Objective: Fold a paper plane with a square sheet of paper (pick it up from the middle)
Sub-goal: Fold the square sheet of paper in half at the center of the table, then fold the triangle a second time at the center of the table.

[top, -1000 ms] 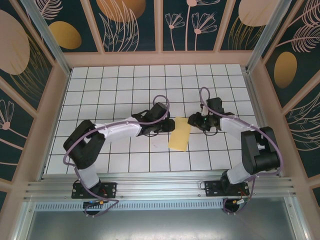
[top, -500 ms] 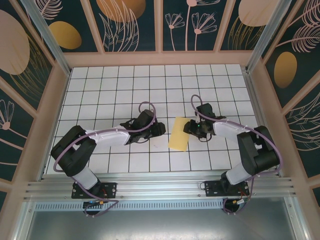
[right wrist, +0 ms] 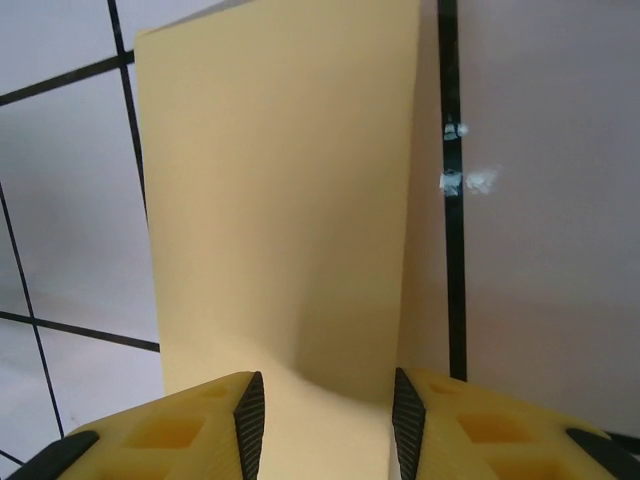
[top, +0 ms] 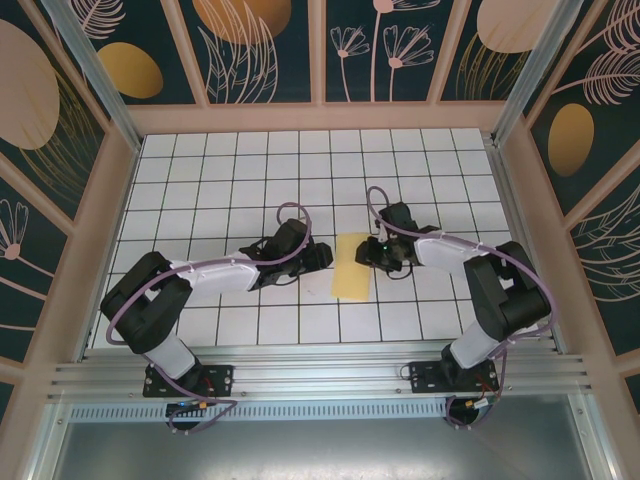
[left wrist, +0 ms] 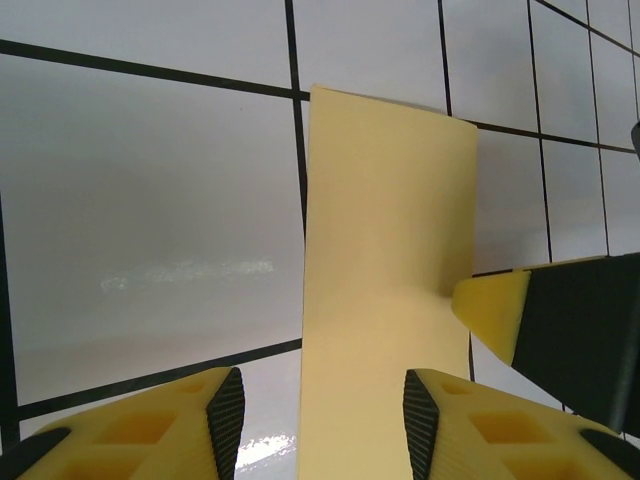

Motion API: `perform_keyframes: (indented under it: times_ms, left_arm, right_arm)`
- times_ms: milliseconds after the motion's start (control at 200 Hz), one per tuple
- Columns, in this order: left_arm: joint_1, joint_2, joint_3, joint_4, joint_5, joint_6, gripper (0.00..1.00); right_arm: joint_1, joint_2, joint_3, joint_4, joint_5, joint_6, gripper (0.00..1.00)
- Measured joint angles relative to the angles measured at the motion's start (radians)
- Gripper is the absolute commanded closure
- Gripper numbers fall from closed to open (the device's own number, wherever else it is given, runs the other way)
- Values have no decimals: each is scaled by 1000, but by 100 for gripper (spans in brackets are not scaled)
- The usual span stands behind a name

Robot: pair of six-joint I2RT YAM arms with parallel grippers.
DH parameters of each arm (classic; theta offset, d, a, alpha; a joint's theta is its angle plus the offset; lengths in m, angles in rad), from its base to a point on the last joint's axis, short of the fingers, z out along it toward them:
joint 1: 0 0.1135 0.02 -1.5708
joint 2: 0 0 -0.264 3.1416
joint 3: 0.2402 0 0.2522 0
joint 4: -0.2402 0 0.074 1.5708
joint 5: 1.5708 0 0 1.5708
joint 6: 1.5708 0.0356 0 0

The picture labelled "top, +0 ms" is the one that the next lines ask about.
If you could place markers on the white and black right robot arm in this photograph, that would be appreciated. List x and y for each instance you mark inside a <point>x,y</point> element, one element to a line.
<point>515,295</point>

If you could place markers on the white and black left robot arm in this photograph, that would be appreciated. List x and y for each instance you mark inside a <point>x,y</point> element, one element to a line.
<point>150,305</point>

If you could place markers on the grey steel sheet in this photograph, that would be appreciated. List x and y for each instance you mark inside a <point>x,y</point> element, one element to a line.
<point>320,450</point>

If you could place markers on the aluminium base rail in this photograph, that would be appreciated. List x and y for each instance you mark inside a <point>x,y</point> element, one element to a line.
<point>320,370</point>

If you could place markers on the yellow cloth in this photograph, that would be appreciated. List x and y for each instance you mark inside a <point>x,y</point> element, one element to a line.
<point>350,280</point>

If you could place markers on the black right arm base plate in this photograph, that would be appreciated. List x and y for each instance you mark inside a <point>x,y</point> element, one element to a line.
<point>425,375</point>

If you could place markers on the aluminium corner post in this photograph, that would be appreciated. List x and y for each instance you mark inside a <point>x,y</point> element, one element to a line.
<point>530,70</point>
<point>95,75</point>

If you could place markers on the aluminium side rail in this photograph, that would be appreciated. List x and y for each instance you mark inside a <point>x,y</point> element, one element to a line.
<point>515,210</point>

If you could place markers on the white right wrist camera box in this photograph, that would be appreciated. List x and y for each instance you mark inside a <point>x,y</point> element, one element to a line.
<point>379,236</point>

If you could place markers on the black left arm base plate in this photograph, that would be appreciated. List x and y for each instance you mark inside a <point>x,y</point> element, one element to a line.
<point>220,377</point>

